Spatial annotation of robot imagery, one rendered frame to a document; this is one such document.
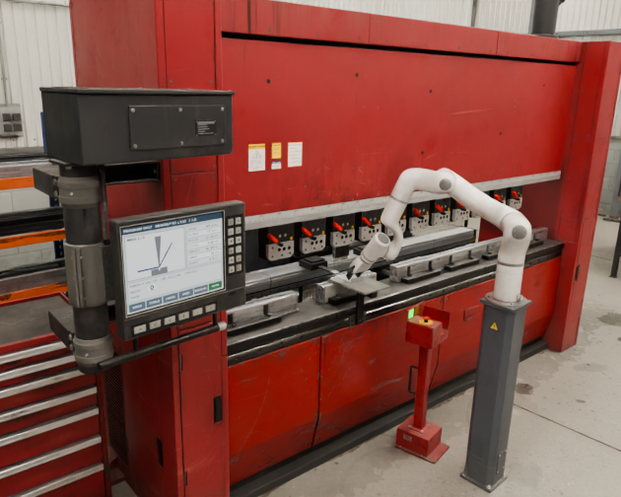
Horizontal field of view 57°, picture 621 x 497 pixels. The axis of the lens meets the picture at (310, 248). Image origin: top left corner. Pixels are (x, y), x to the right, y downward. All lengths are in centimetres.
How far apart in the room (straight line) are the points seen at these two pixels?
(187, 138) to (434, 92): 186
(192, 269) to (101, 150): 46
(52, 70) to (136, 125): 489
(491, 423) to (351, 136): 158
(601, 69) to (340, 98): 225
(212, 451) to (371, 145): 164
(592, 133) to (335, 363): 255
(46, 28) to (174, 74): 452
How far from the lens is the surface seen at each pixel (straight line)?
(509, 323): 285
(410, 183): 269
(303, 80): 266
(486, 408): 307
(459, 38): 344
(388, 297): 315
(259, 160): 254
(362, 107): 291
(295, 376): 286
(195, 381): 240
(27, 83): 647
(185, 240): 177
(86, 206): 173
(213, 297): 188
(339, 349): 300
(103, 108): 163
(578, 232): 464
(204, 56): 215
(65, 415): 267
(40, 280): 401
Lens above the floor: 197
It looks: 16 degrees down
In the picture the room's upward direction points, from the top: 1 degrees clockwise
